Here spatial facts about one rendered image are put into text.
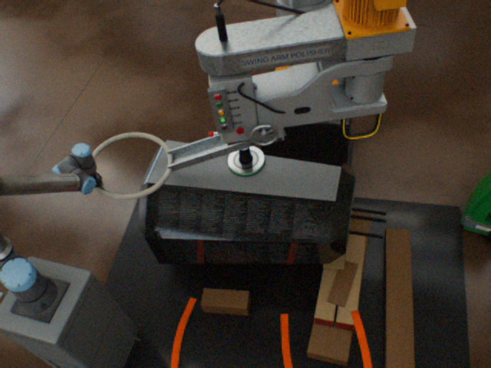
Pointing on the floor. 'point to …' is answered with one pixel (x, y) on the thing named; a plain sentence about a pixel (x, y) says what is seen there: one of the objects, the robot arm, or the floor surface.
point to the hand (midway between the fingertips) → (95, 188)
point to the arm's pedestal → (74, 323)
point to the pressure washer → (479, 208)
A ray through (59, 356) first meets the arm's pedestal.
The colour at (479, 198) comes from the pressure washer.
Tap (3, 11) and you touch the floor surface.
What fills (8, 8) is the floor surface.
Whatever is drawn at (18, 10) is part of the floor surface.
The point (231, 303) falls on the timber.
